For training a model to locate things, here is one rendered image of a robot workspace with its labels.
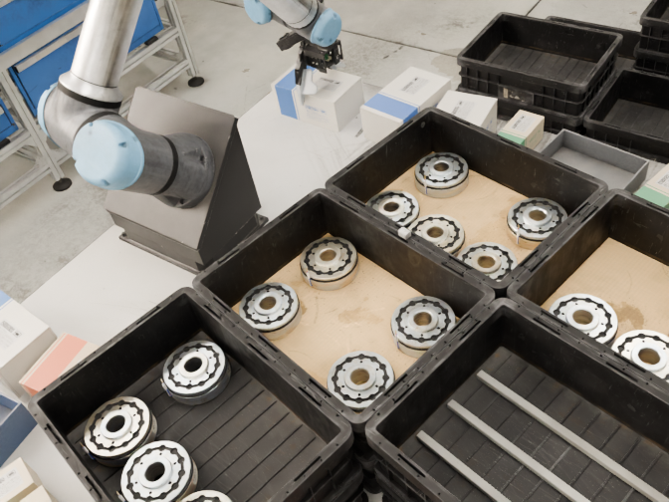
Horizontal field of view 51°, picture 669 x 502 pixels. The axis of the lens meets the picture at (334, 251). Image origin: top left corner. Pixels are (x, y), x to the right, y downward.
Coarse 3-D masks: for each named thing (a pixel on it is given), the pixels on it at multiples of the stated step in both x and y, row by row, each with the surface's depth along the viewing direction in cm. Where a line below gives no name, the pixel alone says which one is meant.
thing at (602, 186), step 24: (408, 120) 135; (456, 120) 134; (384, 144) 131; (504, 144) 127; (336, 192) 124; (600, 192) 114; (384, 216) 118; (576, 216) 111; (552, 240) 108; (456, 264) 108; (528, 264) 106; (504, 288) 104
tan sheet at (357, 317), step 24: (288, 264) 127; (360, 264) 125; (312, 288) 122; (360, 288) 121; (384, 288) 120; (408, 288) 119; (312, 312) 119; (336, 312) 118; (360, 312) 117; (384, 312) 116; (288, 336) 116; (312, 336) 115; (336, 336) 114; (360, 336) 114; (384, 336) 113; (312, 360) 112; (336, 360) 111; (408, 360) 109
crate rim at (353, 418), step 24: (312, 192) 125; (288, 216) 122; (360, 216) 118; (408, 240) 113; (216, 264) 116; (480, 288) 104; (480, 312) 101; (288, 360) 100; (312, 384) 97; (336, 408) 93
